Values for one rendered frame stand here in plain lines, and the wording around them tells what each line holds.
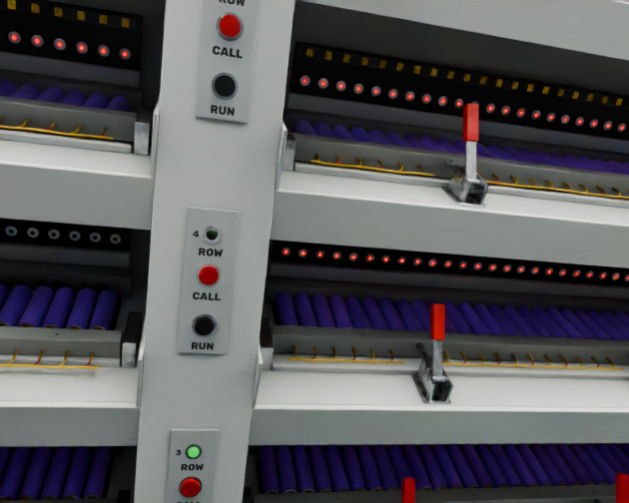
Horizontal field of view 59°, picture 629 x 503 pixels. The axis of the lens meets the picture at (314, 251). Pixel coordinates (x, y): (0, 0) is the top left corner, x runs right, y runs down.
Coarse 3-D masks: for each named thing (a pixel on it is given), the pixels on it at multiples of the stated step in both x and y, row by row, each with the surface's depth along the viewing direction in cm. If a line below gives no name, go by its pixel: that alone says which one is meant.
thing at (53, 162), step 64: (0, 0) 52; (0, 64) 54; (64, 64) 55; (128, 64) 57; (0, 128) 47; (64, 128) 47; (128, 128) 48; (0, 192) 41; (64, 192) 42; (128, 192) 43
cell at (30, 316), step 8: (40, 288) 55; (48, 288) 56; (32, 296) 54; (40, 296) 54; (48, 296) 55; (32, 304) 53; (40, 304) 53; (48, 304) 54; (24, 312) 52; (32, 312) 52; (40, 312) 52; (24, 320) 50; (32, 320) 51; (40, 320) 52
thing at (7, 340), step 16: (0, 336) 47; (16, 336) 48; (32, 336) 48; (48, 336) 49; (64, 336) 49; (80, 336) 49; (96, 336) 50; (112, 336) 50; (0, 352) 48; (16, 352) 48; (32, 352) 49; (48, 352) 49; (64, 352) 49; (80, 352) 49; (96, 352) 50; (112, 352) 50; (96, 368) 48
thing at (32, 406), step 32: (0, 256) 58; (32, 256) 59; (64, 256) 59; (96, 256) 60; (128, 256) 60; (128, 320) 52; (128, 352) 50; (0, 384) 46; (32, 384) 46; (64, 384) 47; (96, 384) 48; (128, 384) 48; (0, 416) 44; (32, 416) 45; (64, 416) 45; (96, 416) 46; (128, 416) 47
